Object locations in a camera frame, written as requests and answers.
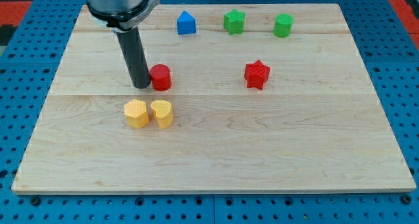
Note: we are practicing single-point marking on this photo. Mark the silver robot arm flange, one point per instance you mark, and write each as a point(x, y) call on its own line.
point(122, 15)

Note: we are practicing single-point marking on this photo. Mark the yellow heart block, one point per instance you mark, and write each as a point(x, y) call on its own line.
point(163, 113)

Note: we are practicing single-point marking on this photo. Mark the light wooden board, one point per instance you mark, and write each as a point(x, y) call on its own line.
point(316, 127)

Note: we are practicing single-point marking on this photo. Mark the red star block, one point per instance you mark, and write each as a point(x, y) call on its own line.
point(256, 74)

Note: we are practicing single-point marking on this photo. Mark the red cylinder block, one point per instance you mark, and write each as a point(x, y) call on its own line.
point(160, 77)

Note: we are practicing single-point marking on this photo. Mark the yellow hexagon block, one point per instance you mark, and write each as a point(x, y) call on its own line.
point(136, 113)

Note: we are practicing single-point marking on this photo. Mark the blue house-shaped block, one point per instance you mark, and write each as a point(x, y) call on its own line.
point(186, 24)

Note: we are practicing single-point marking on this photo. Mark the green star block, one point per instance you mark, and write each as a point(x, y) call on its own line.
point(234, 21)

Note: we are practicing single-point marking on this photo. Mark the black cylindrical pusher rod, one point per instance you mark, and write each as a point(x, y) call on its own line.
point(134, 56)

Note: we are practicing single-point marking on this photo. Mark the green cylinder block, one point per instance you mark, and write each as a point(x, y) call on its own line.
point(283, 25)

